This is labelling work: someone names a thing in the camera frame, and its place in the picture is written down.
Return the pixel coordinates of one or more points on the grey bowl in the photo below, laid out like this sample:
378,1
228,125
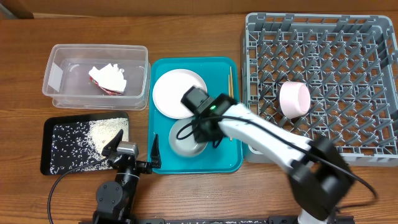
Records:
187,147

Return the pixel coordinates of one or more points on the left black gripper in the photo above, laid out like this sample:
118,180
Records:
147,167

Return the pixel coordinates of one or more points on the black tray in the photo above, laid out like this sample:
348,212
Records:
51,122

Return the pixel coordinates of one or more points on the clear plastic bin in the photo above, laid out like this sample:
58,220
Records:
68,83

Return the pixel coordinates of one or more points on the teal plastic tray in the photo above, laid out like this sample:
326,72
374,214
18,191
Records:
228,156

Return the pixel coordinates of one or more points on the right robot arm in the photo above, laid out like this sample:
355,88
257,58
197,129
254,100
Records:
318,175

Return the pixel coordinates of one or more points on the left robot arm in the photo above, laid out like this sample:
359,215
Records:
115,198

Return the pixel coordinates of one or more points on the grey dish rack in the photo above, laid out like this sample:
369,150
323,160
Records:
348,63

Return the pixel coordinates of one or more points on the red snack wrapper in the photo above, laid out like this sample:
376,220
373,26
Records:
109,92

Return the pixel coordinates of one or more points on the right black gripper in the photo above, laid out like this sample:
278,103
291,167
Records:
200,136

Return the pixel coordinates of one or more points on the white napkin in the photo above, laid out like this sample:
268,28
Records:
110,78

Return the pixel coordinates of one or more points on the white round plate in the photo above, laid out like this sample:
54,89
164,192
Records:
169,90

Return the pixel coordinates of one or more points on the white pink bowl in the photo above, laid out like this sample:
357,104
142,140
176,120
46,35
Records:
294,99

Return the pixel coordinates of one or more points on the white rice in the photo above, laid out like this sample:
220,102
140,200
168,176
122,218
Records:
82,142

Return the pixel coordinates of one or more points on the wooden chopstick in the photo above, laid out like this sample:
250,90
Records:
231,72
230,86

